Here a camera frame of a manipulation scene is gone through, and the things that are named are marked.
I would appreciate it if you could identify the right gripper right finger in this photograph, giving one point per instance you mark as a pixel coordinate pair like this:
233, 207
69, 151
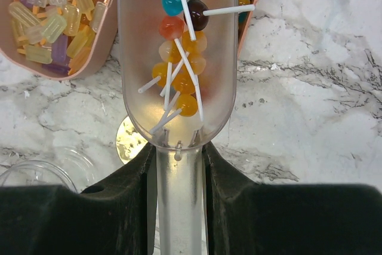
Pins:
245, 217

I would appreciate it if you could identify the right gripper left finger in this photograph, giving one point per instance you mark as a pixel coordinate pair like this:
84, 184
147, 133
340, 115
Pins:
114, 216

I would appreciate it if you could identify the clear plastic jar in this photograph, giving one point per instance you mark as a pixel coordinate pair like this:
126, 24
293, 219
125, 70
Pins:
60, 166

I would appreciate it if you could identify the clear plastic scoop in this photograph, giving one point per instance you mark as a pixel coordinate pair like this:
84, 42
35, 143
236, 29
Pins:
179, 83

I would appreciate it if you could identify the pink tray of popsicle candies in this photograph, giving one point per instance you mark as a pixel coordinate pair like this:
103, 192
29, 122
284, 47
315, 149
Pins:
58, 39

